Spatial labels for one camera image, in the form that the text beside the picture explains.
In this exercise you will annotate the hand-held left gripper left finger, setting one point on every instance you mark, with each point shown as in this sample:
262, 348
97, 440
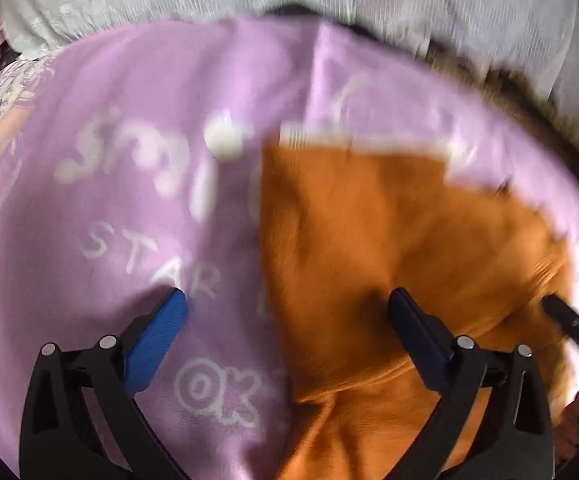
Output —
157, 340

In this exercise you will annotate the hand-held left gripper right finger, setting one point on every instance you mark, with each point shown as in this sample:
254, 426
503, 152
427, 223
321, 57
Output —
419, 345

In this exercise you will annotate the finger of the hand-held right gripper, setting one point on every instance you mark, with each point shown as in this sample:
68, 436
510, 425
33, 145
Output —
567, 316

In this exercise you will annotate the floral print cloth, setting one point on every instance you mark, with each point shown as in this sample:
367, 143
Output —
4, 95

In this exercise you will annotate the purple printed blanket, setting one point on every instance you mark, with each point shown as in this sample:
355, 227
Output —
119, 220

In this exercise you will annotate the person's right hand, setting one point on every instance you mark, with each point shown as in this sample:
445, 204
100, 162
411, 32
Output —
577, 420

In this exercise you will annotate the orange knit garment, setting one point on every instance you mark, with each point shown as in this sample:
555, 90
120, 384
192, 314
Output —
379, 240

